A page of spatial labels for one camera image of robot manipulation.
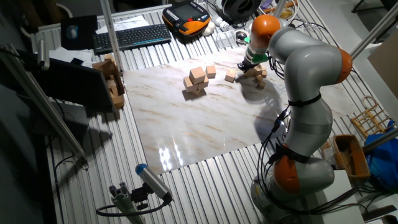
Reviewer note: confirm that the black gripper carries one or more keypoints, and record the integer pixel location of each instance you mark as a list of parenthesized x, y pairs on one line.
[(247, 65)]

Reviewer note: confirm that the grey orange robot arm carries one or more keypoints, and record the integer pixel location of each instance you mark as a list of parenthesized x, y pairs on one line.
[(311, 62)]

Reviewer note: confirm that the white paper stack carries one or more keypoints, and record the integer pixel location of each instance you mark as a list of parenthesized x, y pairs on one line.
[(62, 54)]

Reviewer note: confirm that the white egg-shaped object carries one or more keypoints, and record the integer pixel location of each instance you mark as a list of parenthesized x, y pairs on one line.
[(209, 28)]

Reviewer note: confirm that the white plug adapter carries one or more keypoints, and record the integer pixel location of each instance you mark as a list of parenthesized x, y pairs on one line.
[(219, 21)]

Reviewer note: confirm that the black filament spool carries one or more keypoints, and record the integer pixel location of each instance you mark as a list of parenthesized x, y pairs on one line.
[(239, 9)]

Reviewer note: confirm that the wooden stick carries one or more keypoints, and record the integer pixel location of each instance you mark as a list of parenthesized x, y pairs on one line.
[(270, 9)]

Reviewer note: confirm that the vertical silver pole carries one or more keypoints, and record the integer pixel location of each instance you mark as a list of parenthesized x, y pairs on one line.
[(280, 7)]

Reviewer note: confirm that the marble pattern mat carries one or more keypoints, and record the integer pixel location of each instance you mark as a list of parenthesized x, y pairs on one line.
[(202, 130)]

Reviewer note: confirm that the orange black teach pendant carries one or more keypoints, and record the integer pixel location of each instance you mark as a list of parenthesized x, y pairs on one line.
[(186, 18)]

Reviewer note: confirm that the black keyboard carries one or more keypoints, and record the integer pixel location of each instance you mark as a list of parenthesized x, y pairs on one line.
[(130, 39)]

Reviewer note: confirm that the white paper sheet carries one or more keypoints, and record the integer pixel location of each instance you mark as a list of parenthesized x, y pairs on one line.
[(130, 23)]

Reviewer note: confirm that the wooden block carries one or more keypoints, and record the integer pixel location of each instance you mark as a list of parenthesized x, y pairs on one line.
[(109, 58), (118, 101), (112, 87)]

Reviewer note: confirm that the cardboard box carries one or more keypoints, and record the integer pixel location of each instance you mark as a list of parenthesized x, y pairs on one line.
[(105, 68)]

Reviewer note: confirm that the wooden slat rack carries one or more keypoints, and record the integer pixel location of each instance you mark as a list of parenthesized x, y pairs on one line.
[(367, 119)]

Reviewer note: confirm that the brown cardboard board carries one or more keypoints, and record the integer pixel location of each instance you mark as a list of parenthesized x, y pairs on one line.
[(385, 68)]

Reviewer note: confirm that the black mouse pad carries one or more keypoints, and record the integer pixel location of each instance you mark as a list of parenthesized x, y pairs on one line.
[(84, 34)]

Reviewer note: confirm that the black monitor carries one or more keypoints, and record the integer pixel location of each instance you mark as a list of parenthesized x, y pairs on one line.
[(77, 84)]

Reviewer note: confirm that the grey computer mouse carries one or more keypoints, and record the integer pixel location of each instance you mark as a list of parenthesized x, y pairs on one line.
[(72, 32)]

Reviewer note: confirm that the blue bag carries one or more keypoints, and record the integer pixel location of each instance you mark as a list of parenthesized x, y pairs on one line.
[(382, 168)]

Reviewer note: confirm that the short aluminium profile stand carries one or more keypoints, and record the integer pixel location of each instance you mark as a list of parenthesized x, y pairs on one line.
[(124, 205)]

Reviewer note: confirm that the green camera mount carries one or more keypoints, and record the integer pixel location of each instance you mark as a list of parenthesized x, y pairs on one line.
[(260, 58)]

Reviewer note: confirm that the aluminium frame profile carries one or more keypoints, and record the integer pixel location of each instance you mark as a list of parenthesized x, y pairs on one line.
[(379, 141), (62, 130), (379, 28), (111, 34)]

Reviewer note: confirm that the grey camera with blue end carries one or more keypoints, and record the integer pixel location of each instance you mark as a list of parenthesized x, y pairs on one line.
[(154, 182)]

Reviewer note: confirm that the black camera clamp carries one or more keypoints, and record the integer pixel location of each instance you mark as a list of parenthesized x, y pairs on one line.
[(140, 196)]

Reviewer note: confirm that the white pedestal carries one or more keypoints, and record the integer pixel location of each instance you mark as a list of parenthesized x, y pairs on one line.
[(342, 199)]

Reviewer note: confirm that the grey frame-mounted device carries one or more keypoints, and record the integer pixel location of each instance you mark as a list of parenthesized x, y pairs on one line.
[(43, 54)]

